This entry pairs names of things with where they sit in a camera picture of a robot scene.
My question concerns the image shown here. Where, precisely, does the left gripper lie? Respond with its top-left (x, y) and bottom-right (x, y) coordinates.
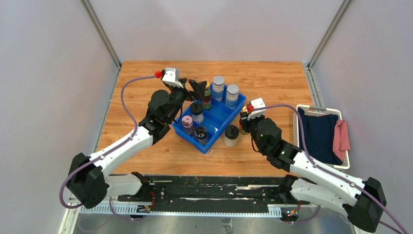
top-left (166, 78), bottom-right (206, 124)

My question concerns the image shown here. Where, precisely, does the black lid jar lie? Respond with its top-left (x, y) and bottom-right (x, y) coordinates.
top-left (189, 102), bottom-right (204, 124)
top-left (224, 125), bottom-right (240, 148)

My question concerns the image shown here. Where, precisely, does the red cap sauce bottle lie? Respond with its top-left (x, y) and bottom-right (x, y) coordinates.
top-left (202, 82), bottom-right (212, 110)

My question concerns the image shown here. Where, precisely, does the silver lid blue label jar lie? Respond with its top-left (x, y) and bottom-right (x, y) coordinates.
top-left (212, 76), bottom-right (225, 101)

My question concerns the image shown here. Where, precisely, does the silver lid millet jar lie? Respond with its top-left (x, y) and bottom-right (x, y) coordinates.
top-left (225, 84), bottom-right (240, 110)

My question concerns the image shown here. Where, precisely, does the pink lid spice jar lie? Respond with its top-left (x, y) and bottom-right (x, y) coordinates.
top-left (182, 115), bottom-right (194, 136)

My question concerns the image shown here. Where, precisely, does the black cap soy bottle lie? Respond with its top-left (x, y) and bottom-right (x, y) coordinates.
top-left (194, 126), bottom-right (208, 146)

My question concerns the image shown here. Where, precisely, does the yellow cap sauce bottle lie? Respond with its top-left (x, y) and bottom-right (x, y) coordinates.
top-left (240, 106), bottom-right (249, 133)

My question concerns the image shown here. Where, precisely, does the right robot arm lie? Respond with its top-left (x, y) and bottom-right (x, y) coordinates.
top-left (240, 112), bottom-right (387, 233)

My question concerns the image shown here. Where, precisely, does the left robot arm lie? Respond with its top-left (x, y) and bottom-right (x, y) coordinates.
top-left (59, 78), bottom-right (207, 209)

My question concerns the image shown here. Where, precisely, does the blue divided plastic bin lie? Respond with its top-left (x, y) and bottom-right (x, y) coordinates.
top-left (172, 85), bottom-right (246, 154)

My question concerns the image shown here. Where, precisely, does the white plastic basket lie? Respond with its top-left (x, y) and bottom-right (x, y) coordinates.
top-left (293, 104), bottom-right (350, 169)

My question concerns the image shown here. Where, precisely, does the dark blue cloth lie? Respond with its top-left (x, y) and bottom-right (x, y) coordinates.
top-left (298, 108), bottom-right (342, 165)

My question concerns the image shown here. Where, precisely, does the pink cloth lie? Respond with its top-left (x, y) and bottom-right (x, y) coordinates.
top-left (332, 120), bottom-right (351, 162)

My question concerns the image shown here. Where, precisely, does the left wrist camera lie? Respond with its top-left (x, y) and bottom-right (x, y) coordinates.
top-left (161, 67), bottom-right (184, 88)

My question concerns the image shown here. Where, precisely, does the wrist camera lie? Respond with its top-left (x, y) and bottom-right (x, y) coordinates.
top-left (161, 67), bottom-right (184, 88)
top-left (246, 97), bottom-right (266, 120)

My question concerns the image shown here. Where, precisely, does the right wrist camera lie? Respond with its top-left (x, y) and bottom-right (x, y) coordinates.
top-left (246, 97), bottom-right (266, 120)

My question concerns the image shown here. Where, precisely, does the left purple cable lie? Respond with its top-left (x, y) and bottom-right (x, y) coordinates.
top-left (59, 71), bottom-right (164, 222)

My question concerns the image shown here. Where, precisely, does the purple cable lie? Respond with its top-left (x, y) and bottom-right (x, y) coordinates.
top-left (59, 71), bottom-right (164, 222)
top-left (246, 104), bottom-right (407, 234)

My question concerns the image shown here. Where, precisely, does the right aluminium frame post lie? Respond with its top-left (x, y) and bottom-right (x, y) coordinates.
top-left (307, 0), bottom-right (353, 70)

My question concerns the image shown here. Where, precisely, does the aluminium frame post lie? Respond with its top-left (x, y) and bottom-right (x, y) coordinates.
top-left (307, 0), bottom-right (353, 70)
top-left (80, 0), bottom-right (122, 70)

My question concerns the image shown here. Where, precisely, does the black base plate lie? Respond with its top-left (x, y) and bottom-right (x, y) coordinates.
top-left (117, 175), bottom-right (299, 214)

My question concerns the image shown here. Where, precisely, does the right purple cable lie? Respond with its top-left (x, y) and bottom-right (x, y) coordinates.
top-left (246, 104), bottom-right (407, 234)

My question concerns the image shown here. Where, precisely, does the left aluminium frame post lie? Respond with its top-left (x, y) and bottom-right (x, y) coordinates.
top-left (80, 0), bottom-right (122, 70)

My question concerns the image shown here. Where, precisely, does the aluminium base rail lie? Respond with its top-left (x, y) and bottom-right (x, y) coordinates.
top-left (58, 181), bottom-right (372, 234)

